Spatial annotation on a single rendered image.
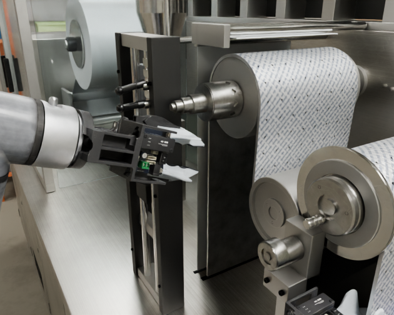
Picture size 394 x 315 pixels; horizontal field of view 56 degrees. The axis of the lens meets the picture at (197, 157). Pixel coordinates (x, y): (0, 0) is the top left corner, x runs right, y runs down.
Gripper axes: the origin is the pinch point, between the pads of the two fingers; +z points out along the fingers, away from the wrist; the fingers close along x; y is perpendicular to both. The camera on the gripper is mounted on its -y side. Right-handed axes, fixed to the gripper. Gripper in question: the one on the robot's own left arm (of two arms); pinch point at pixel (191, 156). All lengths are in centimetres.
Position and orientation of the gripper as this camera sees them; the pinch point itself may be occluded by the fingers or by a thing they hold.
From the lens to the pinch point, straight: 58.8
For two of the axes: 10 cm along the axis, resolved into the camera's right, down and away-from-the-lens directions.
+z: 7.7, 1.3, 6.3
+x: 2.2, -9.7, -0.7
